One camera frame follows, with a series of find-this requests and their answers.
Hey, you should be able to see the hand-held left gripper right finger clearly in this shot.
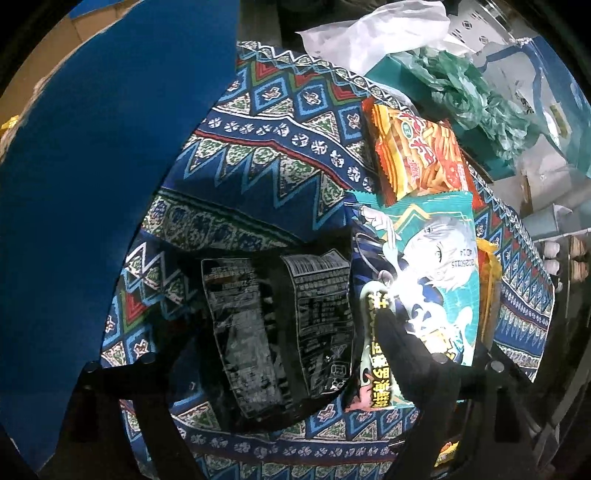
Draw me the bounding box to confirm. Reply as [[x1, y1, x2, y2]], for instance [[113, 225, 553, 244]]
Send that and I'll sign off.
[[376, 308, 551, 480]]

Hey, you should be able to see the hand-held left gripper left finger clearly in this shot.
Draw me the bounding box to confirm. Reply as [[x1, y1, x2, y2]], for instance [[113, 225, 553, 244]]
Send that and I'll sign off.
[[76, 353, 208, 480]]

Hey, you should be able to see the teal cartoon snack packet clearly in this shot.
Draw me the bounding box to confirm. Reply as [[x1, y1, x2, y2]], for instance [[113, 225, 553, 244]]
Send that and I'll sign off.
[[344, 191, 479, 412]]

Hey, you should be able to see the yellow snack packet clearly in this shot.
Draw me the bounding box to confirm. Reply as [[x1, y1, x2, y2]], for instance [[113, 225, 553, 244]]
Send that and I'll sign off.
[[475, 237, 502, 343]]

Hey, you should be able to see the black snack packet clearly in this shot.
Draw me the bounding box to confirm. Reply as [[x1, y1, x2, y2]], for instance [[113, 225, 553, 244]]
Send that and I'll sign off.
[[198, 249, 357, 422]]

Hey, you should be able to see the orange fries snack packet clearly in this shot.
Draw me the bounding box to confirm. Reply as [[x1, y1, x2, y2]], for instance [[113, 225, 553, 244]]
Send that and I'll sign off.
[[362, 99, 470, 206]]

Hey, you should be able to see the blue-edged cardboard box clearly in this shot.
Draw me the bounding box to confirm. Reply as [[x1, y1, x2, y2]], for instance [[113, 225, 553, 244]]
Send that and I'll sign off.
[[0, 0, 242, 472]]

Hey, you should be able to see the grey shoe rack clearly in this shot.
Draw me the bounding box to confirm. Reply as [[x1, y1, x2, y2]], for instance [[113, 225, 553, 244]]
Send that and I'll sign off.
[[531, 231, 591, 302]]

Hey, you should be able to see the blue patterned tablecloth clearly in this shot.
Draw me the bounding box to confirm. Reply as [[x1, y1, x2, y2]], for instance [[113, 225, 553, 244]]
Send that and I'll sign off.
[[99, 41, 556, 468]]

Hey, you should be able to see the plastic bag with green contents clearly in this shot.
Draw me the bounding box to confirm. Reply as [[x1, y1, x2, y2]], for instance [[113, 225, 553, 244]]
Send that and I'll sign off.
[[365, 48, 539, 177]]

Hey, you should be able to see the blue plastic bag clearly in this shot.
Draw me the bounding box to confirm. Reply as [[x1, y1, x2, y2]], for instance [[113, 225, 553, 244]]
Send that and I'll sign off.
[[480, 36, 591, 177]]

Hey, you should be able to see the white printed tin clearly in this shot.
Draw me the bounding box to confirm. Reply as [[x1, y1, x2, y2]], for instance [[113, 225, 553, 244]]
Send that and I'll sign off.
[[445, 0, 523, 52]]

